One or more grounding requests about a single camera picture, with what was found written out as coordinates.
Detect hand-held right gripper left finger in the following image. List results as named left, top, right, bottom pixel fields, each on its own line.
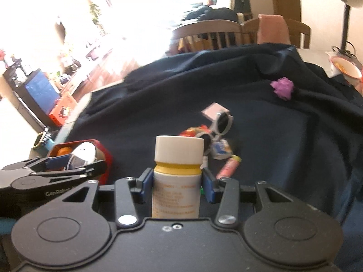
left=61, top=168, right=155, bottom=228

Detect clear bottle with black cap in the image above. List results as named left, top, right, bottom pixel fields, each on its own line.
left=211, top=139, right=233, bottom=160

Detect pink tube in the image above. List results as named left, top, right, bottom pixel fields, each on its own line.
left=216, top=156, right=242, bottom=180

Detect red storage box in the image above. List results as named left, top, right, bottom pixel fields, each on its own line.
left=47, top=139, right=114, bottom=185

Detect red gold snack packet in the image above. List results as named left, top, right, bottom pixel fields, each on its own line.
left=179, top=125, right=211, bottom=139

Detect dark blue cloth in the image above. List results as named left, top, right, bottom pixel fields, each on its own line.
left=61, top=42, right=363, bottom=233

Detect black framed blue screen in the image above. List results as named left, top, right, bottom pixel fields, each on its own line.
left=3, top=68, right=62, bottom=129

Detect orange cardboard box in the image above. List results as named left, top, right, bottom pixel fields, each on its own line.
left=48, top=92, right=78, bottom=127

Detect white pill bottle yellow band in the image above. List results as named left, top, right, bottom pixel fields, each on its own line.
left=151, top=135, right=205, bottom=220

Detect small white square box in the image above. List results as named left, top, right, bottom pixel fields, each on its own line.
left=201, top=103, right=229, bottom=121

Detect green armchair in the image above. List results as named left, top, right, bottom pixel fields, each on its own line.
left=211, top=0, right=253, bottom=21

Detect dark clothes pile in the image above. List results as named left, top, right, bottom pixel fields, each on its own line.
left=181, top=6, right=239, bottom=24

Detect white round sunglasses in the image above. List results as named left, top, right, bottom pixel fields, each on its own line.
left=195, top=112, right=235, bottom=156

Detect purple crumpled toy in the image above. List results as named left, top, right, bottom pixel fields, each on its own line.
left=270, top=77, right=295, bottom=101

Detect teal cup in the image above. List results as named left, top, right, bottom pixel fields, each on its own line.
left=32, top=131, right=55, bottom=156

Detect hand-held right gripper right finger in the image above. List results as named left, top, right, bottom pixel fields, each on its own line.
left=201, top=168, right=287, bottom=228

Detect small glossy white container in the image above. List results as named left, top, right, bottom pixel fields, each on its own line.
left=67, top=142, right=97, bottom=171

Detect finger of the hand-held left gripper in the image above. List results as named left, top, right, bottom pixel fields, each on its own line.
left=0, top=156, right=75, bottom=173
left=11, top=160, right=108, bottom=183

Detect pink cloth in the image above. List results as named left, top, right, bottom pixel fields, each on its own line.
left=258, top=14, right=290, bottom=45

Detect white bowl with red rim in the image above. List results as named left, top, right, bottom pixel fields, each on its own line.
left=330, top=55, right=363, bottom=88

